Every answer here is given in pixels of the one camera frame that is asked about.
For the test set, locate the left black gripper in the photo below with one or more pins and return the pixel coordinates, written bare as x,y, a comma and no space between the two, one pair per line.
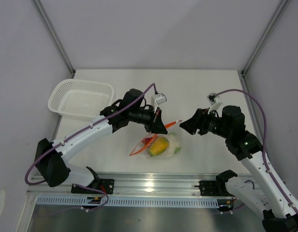
158,127

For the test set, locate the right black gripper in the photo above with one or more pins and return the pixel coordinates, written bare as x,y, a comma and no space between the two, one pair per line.
198,121

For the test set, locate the yellow green toy mango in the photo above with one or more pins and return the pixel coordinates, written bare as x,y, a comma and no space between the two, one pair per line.
159,146

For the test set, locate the clear red zip bag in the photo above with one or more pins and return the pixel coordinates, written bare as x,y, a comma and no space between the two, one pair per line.
142,150

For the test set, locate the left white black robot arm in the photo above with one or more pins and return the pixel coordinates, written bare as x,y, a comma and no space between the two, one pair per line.
52,157

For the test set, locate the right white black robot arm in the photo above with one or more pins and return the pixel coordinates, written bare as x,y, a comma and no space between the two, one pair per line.
274,204

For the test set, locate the white perforated plastic basket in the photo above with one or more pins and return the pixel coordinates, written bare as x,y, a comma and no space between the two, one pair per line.
80,99

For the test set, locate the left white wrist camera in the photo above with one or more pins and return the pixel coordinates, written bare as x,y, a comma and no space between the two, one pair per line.
157,100

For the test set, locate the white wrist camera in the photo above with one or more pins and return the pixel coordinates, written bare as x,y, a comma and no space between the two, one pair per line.
157,100
215,102

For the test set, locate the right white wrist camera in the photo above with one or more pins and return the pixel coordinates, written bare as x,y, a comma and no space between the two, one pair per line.
215,102

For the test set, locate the aluminium mounting rail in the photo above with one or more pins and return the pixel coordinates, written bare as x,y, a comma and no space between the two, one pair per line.
144,185

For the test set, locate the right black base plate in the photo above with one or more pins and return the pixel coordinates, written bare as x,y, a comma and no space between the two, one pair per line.
212,188

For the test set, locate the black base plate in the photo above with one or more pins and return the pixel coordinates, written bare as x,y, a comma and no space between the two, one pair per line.
212,188
104,185

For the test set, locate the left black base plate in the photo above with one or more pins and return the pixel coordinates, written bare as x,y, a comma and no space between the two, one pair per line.
104,185

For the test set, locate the white slotted cable duct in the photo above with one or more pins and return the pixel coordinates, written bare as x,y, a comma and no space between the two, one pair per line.
129,201

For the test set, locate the right aluminium frame post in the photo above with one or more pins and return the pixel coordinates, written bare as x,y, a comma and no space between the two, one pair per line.
269,28

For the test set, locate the aluminium frame post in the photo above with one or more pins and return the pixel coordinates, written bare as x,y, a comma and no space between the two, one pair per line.
269,28
39,8

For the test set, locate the left aluminium frame post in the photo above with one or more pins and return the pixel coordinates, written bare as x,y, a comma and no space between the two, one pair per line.
39,8

